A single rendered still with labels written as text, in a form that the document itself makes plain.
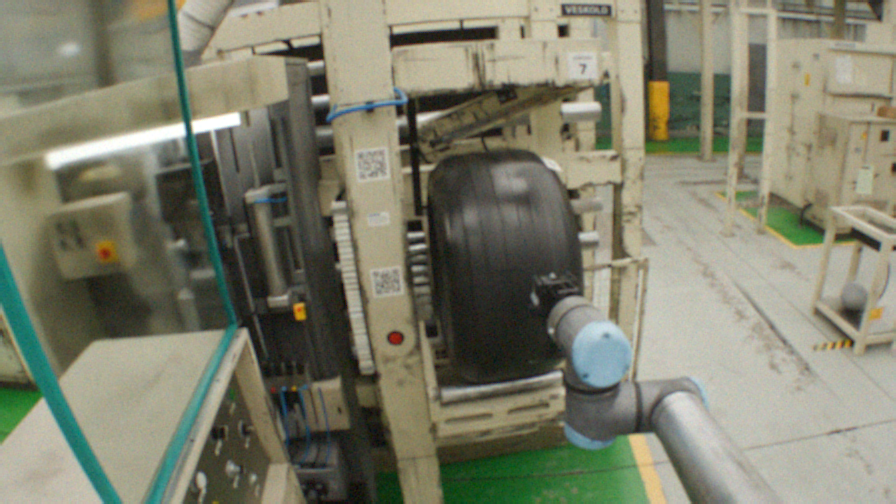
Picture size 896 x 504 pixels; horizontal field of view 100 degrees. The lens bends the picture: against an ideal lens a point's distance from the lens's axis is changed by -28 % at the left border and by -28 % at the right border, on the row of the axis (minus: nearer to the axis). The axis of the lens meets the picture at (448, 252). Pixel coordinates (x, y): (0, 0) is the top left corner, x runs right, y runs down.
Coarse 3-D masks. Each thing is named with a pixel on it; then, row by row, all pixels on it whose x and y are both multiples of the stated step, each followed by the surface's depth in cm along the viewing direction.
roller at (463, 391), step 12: (552, 372) 134; (564, 372) 134; (456, 384) 133; (468, 384) 132; (480, 384) 132; (492, 384) 132; (504, 384) 132; (516, 384) 132; (528, 384) 132; (540, 384) 133; (552, 384) 134; (444, 396) 130; (456, 396) 131; (468, 396) 131; (480, 396) 132
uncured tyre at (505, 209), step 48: (432, 192) 122; (480, 192) 111; (528, 192) 112; (432, 240) 154; (480, 240) 107; (528, 240) 107; (576, 240) 111; (480, 288) 106; (528, 288) 107; (480, 336) 110; (528, 336) 111
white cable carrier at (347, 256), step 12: (336, 204) 118; (348, 204) 120; (336, 216) 119; (348, 216) 124; (336, 228) 122; (348, 228) 121; (348, 240) 122; (348, 252) 125; (348, 264) 124; (348, 276) 125; (348, 288) 126; (360, 288) 128; (348, 300) 127; (360, 300) 128; (360, 312) 128; (360, 324) 130; (360, 336) 131; (360, 348) 132; (360, 360) 134; (372, 360) 137; (372, 372) 135
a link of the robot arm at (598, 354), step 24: (576, 312) 79; (600, 312) 79; (576, 336) 73; (600, 336) 70; (624, 336) 71; (576, 360) 71; (600, 360) 70; (624, 360) 71; (576, 384) 74; (600, 384) 71
